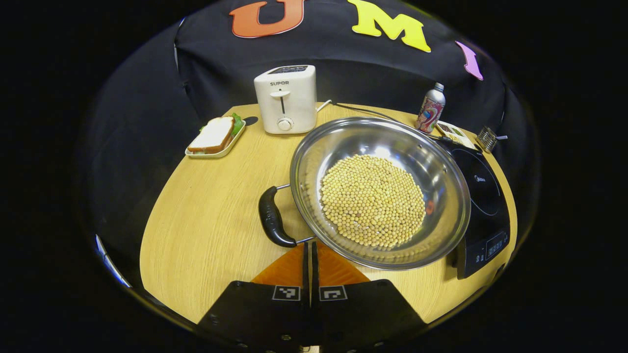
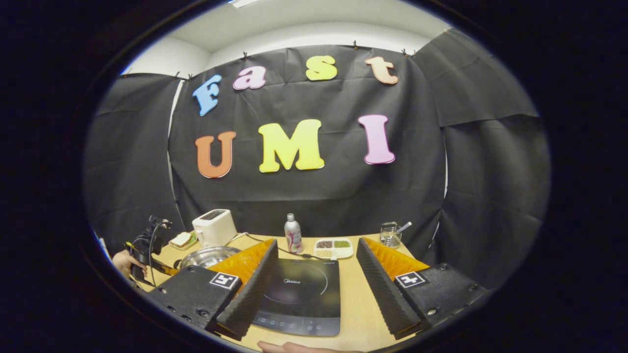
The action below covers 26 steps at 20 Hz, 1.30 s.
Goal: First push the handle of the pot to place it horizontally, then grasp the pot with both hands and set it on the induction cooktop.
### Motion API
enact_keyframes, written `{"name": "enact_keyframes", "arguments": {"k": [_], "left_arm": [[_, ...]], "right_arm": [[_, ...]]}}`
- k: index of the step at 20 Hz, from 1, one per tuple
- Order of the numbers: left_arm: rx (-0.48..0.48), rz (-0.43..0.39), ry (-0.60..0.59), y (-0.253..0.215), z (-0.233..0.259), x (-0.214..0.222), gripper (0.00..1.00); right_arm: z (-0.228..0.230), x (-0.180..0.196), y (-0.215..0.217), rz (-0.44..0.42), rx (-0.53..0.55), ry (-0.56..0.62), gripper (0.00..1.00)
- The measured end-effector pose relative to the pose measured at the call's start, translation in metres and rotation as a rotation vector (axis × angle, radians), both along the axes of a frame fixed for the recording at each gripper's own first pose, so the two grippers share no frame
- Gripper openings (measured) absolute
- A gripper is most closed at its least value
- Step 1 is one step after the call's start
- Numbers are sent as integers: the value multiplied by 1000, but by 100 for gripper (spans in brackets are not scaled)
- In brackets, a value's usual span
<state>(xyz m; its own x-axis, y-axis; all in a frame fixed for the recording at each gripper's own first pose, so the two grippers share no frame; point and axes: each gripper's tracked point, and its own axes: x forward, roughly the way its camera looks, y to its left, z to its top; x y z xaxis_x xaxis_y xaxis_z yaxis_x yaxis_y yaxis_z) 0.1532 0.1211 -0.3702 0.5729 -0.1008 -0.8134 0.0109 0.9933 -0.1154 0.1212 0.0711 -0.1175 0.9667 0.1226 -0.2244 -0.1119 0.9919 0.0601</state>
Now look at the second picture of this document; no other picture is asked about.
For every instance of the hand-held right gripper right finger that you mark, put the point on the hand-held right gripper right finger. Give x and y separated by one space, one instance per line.
382 294

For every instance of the plastic bottle with pink label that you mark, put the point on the plastic bottle with pink label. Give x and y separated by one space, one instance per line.
293 235

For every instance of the white toaster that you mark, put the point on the white toaster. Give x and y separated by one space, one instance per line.
214 228

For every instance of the clear glass holder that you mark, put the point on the clear glass holder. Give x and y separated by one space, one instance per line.
390 238

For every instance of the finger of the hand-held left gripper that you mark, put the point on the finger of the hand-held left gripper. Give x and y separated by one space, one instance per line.
166 268

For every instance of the small green-rimmed plate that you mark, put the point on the small green-rimmed plate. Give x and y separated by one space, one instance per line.
192 241

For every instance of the white spoon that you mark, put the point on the white spoon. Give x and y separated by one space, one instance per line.
405 227

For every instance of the large ceiling light panel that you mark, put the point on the large ceiling light panel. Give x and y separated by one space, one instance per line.
243 2

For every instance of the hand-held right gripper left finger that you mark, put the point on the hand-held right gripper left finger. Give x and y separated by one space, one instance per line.
255 294

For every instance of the black induction cooktop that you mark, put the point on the black induction cooktop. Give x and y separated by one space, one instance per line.
304 294

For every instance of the white divided dish of grains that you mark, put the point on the white divided dish of grains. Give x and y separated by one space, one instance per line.
333 248

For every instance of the sandwich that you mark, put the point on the sandwich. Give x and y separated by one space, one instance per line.
180 239

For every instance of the stainless steel pot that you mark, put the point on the stainless steel pot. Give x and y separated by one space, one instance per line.
208 256

